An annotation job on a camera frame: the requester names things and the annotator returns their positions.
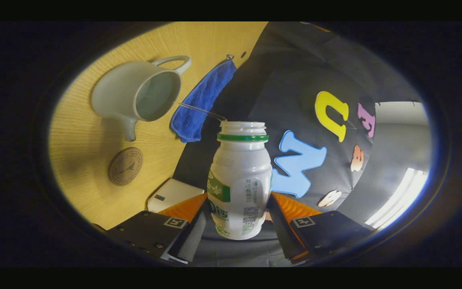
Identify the round brown coaster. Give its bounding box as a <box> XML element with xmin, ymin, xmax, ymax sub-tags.
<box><xmin>108</xmin><ymin>147</ymin><xmax>144</xmax><ymax>186</ymax></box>

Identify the white teacup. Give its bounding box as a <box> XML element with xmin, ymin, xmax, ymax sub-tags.
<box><xmin>91</xmin><ymin>55</ymin><xmax>192</xmax><ymax>142</ymax></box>

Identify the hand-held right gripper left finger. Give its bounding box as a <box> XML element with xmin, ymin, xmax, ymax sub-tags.
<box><xmin>105</xmin><ymin>193</ymin><xmax>209</xmax><ymax>265</ymax></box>

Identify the white toaster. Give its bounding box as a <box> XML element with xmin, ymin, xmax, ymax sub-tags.
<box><xmin>147</xmin><ymin>178</ymin><xmax>205</xmax><ymax>213</ymax></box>

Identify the ceiling light panel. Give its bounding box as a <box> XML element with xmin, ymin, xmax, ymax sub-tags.
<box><xmin>365</xmin><ymin>168</ymin><xmax>430</xmax><ymax>230</ymax></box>

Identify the white water bottle green label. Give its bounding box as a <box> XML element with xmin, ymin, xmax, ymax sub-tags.
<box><xmin>207</xmin><ymin>121</ymin><xmax>273</xmax><ymax>240</ymax></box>

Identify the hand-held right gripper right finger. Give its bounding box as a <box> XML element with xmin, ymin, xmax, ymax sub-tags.
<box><xmin>266</xmin><ymin>192</ymin><xmax>376</xmax><ymax>265</ymax></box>

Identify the blue towel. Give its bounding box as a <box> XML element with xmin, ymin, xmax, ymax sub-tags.
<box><xmin>170</xmin><ymin>55</ymin><xmax>237</xmax><ymax>143</ymax></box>

